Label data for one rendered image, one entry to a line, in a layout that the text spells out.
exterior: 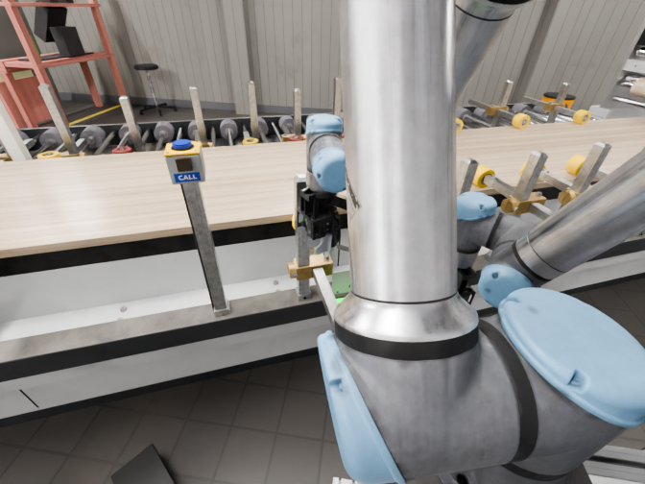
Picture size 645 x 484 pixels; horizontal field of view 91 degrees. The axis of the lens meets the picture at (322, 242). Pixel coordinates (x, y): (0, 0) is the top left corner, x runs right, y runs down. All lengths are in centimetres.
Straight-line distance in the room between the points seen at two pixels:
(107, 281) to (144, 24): 556
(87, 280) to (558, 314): 123
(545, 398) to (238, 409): 147
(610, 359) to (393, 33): 28
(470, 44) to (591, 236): 28
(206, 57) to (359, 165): 590
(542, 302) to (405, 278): 15
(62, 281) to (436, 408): 120
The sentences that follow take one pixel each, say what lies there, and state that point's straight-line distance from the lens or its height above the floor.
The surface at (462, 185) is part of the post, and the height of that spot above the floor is 105.
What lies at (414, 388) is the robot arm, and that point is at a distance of 24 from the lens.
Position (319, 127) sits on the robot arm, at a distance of 66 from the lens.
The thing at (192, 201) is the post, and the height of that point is 110.
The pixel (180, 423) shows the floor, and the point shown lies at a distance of 170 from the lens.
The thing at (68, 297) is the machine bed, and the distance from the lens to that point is 135.
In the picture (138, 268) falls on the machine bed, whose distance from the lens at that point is 122.
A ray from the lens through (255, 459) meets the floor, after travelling 157.
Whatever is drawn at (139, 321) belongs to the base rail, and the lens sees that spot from 112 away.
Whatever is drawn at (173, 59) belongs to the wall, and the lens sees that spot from 638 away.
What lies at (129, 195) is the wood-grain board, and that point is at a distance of 136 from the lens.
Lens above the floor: 147
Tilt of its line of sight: 37 degrees down
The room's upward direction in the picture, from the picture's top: 2 degrees clockwise
